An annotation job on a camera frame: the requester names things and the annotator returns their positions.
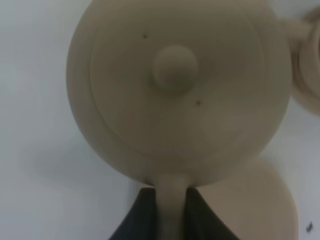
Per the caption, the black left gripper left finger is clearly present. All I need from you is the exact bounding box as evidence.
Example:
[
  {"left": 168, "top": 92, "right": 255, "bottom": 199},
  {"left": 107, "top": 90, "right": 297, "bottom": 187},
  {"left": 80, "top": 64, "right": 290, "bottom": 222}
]
[{"left": 109, "top": 187, "right": 159, "bottom": 240}]

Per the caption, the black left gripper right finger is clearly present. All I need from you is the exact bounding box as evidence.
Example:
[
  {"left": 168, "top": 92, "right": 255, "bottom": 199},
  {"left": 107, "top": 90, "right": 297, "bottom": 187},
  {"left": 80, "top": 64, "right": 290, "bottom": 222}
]
[{"left": 182, "top": 187, "right": 239, "bottom": 240}]

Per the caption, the beige ceramic teapot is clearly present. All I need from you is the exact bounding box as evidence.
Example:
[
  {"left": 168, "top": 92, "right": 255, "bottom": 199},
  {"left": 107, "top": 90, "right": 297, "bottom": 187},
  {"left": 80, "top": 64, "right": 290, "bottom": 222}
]
[{"left": 65, "top": 0, "right": 311, "bottom": 240}]

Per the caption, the beige teapot saucer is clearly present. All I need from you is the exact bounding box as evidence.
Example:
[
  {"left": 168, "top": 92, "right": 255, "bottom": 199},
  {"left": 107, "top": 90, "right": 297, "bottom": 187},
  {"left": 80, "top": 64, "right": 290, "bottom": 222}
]
[{"left": 198, "top": 158, "right": 299, "bottom": 240}]

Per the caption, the far beige teacup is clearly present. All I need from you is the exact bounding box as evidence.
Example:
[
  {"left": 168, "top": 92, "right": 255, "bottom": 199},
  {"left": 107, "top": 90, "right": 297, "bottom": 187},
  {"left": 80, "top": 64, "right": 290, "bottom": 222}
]
[{"left": 299, "top": 6, "right": 320, "bottom": 98}]

